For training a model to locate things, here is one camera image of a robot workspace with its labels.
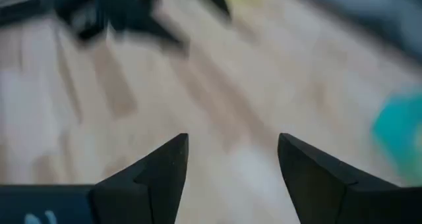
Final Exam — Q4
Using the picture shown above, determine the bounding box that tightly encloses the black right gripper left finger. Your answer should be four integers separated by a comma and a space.
0, 132, 190, 224

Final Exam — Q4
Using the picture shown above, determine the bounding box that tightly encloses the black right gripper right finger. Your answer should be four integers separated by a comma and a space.
277, 132, 422, 224

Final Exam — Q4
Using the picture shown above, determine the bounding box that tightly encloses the green translucent plastic bin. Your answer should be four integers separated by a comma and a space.
371, 87, 422, 185

